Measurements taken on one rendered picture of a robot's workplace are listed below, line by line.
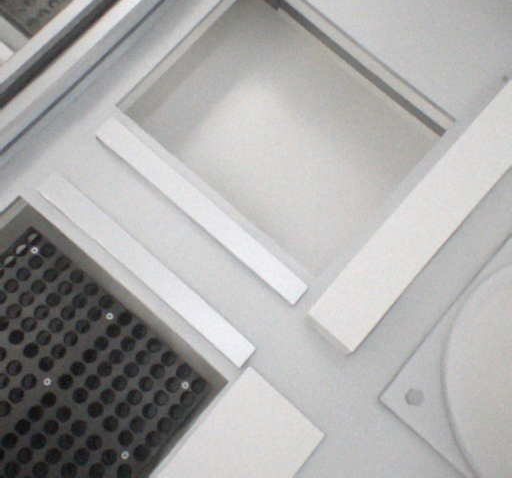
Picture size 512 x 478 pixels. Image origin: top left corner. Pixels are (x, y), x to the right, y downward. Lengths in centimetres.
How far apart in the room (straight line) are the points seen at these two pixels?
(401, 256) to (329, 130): 23
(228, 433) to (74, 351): 16
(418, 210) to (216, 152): 25
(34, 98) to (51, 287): 17
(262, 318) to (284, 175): 21
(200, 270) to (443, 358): 21
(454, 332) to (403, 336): 4
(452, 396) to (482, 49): 32
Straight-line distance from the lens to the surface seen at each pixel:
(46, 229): 76
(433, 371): 62
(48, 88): 64
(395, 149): 80
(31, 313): 68
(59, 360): 67
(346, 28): 71
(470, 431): 61
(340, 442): 62
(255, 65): 82
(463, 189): 63
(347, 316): 59
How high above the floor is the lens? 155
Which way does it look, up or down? 75 degrees down
